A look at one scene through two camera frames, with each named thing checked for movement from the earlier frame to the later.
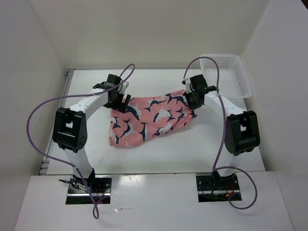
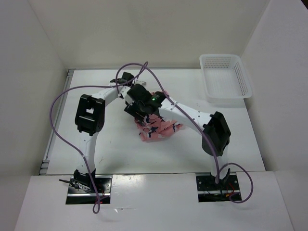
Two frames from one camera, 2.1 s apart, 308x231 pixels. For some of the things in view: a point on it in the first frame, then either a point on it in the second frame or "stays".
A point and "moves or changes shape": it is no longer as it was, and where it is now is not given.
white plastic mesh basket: [234, 80] stays
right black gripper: [191, 106] to [131, 109]
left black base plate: [100, 186] stays
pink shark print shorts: [144, 117] moves or changes shape
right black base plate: [211, 187] stays
